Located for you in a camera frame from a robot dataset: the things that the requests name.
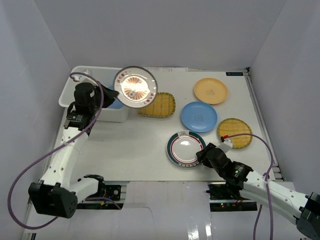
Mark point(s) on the light blue plate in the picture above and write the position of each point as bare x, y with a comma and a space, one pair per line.
115, 103
199, 117

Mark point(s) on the blue table label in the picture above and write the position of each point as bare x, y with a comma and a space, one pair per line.
234, 74

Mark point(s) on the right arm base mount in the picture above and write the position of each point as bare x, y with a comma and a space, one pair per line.
221, 200

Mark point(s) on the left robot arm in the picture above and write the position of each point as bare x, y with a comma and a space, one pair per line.
54, 194

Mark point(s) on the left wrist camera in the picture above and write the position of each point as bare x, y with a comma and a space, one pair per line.
82, 78

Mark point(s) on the green rimmed white plate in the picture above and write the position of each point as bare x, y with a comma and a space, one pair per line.
182, 147

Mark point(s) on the yellow round plate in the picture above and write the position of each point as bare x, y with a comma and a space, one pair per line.
210, 90

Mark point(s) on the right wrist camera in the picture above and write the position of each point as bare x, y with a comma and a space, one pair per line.
226, 144

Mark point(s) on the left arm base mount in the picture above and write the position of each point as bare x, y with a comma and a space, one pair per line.
112, 199

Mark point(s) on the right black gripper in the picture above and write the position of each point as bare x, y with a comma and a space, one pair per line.
201, 157

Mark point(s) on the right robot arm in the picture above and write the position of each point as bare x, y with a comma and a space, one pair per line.
301, 209

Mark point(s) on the bamboo pattern round plate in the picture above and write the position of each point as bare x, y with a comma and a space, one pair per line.
233, 126

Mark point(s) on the white plastic bin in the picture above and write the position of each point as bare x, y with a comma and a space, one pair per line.
105, 75

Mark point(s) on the white paper sheets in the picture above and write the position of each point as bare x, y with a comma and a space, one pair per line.
167, 69

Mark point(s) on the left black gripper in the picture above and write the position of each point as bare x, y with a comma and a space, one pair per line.
105, 94

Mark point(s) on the sunburst pattern round plate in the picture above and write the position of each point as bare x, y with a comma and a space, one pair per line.
136, 86

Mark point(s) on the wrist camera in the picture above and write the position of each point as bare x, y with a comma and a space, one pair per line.
226, 144
82, 78

